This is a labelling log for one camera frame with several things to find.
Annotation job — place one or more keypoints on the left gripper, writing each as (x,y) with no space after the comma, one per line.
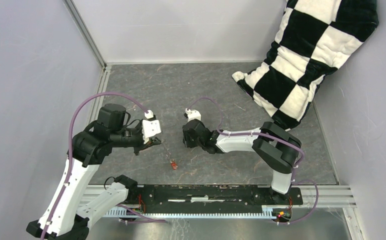
(151,142)

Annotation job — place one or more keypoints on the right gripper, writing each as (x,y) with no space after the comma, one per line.
(186,141)

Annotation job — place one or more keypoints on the large metal keyring plate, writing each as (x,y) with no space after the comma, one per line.
(168,153)

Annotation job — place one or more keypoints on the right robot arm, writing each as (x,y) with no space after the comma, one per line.
(280,150)

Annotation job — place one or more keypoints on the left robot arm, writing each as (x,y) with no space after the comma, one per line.
(65,218)

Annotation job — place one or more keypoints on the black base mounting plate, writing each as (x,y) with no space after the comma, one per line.
(230,207)

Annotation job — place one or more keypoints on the black and white checkered blanket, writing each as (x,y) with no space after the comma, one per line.
(314,40)

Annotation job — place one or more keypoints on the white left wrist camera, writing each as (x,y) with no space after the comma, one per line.
(150,128)

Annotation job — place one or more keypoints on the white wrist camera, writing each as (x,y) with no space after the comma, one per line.
(150,128)
(192,114)

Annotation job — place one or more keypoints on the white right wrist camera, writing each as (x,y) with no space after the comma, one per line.
(192,114)

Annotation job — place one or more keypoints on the white slotted cable duct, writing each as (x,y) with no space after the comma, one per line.
(263,213)

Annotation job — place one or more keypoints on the aluminium frame rail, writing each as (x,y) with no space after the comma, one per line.
(303,196)

